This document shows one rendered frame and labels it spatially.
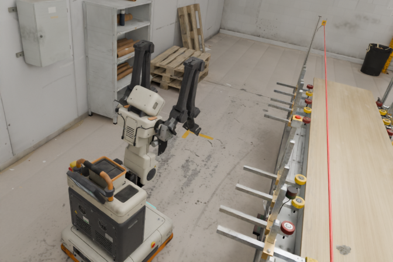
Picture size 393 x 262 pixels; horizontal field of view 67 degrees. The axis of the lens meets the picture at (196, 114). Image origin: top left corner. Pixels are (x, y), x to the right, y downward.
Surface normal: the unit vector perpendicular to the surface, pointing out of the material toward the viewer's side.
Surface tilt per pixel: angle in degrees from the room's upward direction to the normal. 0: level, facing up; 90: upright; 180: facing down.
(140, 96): 48
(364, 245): 0
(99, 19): 90
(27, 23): 90
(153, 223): 0
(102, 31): 90
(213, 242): 0
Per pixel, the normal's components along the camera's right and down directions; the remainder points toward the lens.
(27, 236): 0.13, -0.87
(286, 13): -0.36, 0.42
